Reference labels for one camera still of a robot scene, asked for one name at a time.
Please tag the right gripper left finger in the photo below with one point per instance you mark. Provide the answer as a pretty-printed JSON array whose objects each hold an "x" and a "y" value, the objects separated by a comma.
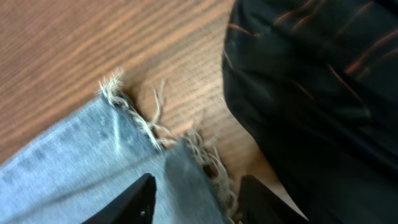
[{"x": 134, "y": 206}]

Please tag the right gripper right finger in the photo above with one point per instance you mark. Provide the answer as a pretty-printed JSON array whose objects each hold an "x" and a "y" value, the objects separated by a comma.
[{"x": 259, "y": 205}]

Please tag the light blue denim jeans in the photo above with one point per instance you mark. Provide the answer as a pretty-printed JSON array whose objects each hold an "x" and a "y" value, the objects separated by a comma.
[{"x": 79, "y": 165}]

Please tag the black printed garment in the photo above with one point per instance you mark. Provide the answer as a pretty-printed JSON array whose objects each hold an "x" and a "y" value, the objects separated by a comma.
[{"x": 315, "y": 84}]

